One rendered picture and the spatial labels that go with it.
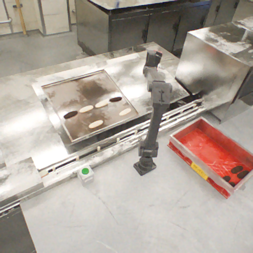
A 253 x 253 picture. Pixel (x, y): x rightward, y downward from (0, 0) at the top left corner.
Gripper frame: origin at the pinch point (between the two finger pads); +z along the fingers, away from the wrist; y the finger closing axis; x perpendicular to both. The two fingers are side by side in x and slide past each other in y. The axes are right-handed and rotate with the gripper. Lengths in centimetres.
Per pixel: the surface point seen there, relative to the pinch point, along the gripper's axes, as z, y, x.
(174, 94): 8.4, 25.4, 18.4
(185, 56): 22.5, -0.1, 14.1
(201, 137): -17, 33, 50
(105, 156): -68, 38, 3
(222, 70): 6.4, -5.8, 42.1
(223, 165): -34, 34, 68
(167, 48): 210, 67, -42
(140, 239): -97, 43, 41
